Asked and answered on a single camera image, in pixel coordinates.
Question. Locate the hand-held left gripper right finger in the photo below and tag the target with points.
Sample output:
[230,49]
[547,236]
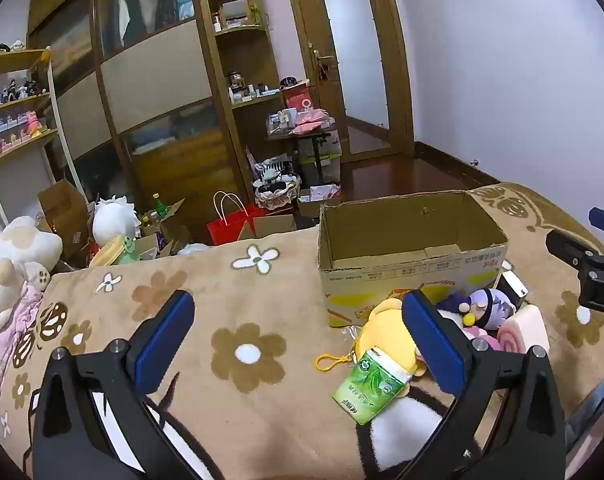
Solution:
[431,347]

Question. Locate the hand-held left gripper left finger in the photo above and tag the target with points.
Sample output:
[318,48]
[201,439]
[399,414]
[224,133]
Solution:
[166,340]

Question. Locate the yellow plush toy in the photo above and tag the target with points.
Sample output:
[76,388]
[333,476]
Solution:
[386,327]

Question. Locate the magenta fluffy plush toy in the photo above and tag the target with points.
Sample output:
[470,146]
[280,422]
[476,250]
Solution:
[484,336]

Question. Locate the pink cake roll plush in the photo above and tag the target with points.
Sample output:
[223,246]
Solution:
[524,332]

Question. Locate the purple haired plush doll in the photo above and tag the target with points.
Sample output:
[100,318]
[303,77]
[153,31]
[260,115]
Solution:
[481,305]

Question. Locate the black white boxy toy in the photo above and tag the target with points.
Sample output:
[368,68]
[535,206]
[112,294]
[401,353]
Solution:
[512,287]

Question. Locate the green tissue packet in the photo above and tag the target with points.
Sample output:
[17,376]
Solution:
[371,385]

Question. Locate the green frog toy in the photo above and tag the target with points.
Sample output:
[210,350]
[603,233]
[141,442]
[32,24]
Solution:
[128,249]

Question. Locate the yellow flat toy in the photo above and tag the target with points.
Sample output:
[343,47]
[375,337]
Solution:
[107,252]

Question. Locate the cardboard box with bottles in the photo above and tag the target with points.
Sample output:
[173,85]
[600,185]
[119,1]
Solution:
[172,230]

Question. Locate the red paper bag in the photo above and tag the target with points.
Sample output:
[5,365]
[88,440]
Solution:
[229,230]

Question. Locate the white spiky plush head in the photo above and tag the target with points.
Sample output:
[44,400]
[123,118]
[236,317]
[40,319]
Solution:
[113,220]

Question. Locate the green bottle yellow cap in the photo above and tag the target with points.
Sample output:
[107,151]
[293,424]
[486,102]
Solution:
[159,205]

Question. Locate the brown cardboard sheet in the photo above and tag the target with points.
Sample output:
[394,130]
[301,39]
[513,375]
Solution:
[272,225]

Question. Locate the tall brown cardboard box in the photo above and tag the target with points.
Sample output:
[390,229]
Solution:
[67,215]

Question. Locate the pink cloth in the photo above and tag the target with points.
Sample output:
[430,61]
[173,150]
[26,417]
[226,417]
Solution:
[4,340]

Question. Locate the cream spotted plush animal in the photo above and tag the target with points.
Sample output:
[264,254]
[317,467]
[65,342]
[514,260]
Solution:
[17,255]

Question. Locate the low cardboard box of papers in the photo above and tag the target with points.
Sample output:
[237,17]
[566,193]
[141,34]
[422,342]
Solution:
[322,197]

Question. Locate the basket of black white cloths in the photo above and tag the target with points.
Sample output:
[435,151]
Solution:
[277,185]

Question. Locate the clear storage bin green lid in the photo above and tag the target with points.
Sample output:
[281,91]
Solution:
[329,157]

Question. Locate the small black leg table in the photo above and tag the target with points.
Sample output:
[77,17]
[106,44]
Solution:
[312,137]

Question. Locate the wooden sliding door wardrobe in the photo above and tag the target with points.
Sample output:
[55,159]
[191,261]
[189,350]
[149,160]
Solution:
[147,95]

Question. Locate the pink packets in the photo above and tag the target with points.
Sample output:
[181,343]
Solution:
[312,119]

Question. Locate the black round jar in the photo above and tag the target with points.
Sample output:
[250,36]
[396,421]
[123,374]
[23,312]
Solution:
[235,80]

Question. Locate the wooden corner shelf unit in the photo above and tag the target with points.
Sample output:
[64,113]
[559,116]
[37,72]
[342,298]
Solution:
[242,60]

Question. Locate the wooden door with glass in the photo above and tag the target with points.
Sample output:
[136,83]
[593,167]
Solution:
[352,55]

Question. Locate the row of small figures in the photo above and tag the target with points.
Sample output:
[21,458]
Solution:
[12,92]

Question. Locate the wooden wall shelf rack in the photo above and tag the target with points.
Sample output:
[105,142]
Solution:
[17,145]

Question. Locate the picture frame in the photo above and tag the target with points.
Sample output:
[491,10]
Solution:
[234,10]

